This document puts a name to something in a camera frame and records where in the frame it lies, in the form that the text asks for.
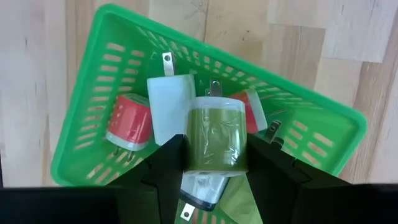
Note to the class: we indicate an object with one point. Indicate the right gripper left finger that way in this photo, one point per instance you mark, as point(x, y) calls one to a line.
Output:
point(161, 180)

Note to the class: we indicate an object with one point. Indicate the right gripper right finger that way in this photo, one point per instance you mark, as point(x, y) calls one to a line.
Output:
point(276, 186)

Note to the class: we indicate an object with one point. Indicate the grey white USB charger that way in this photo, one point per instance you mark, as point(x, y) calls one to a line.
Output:
point(202, 186)

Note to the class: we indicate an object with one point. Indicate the pink white USB charger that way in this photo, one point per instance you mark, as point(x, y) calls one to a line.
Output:
point(130, 121)

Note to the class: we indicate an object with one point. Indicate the green white USB charger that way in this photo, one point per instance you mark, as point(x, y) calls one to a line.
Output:
point(214, 137)

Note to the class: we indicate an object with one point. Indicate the red white USB charger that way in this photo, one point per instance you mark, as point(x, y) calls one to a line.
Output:
point(253, 115)

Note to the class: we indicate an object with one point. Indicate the green plastic basket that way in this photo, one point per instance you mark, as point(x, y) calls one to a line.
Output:
point(357, 127)

